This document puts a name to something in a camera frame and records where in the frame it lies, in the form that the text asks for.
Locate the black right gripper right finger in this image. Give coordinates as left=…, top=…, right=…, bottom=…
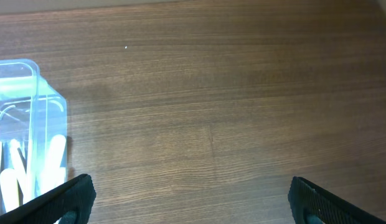
left=288, top=176, right=386, bottom=224

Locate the yellow plastic spoon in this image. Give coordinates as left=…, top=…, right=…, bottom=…
left=0, top=169, right=19, bottom=212

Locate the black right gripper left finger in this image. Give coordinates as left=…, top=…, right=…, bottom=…
left=0, top=174, right=97, bottom=224

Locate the clear plastic container right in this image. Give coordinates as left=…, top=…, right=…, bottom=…
left=0, top=59, right=68, bottom=216

